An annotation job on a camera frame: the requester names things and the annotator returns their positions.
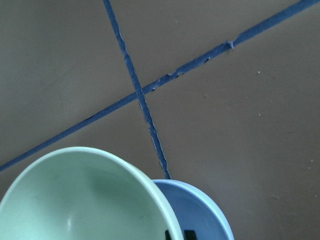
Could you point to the green bowl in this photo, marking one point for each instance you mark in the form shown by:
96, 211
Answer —
84, 193

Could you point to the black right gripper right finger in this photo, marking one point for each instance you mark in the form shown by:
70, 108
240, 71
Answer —
190, 234

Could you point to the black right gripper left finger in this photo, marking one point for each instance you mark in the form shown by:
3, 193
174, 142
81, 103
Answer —
167, 235

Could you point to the blue bowl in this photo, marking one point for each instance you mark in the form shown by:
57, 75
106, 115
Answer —
195, 210

